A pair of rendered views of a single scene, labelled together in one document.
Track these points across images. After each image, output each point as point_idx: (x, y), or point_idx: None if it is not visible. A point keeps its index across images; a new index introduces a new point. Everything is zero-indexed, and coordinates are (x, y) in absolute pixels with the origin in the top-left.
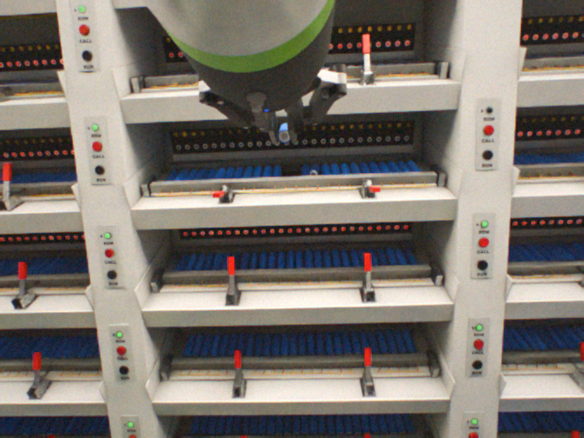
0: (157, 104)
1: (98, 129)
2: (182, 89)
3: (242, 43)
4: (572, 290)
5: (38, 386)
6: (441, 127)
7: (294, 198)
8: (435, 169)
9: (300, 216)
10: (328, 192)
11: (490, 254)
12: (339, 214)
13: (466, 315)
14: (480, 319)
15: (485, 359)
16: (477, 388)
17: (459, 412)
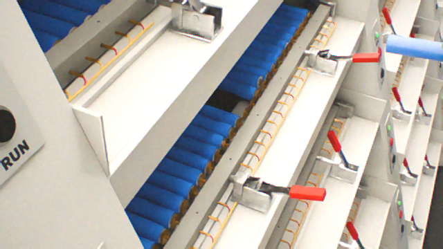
0: (163, 127)
1: None
2: (127, 66)
3: None
4: (389, 52)
5: None
6: None
7: (295, 128)
8: (320, 0)
9: (311, 144)
10: (295, 93)
11: (381, 59)
12: (327, 110)
13: (383, 125)
14: (387, 120)
15: (393, 149)
16: (394, 177)
17: (394, 206)
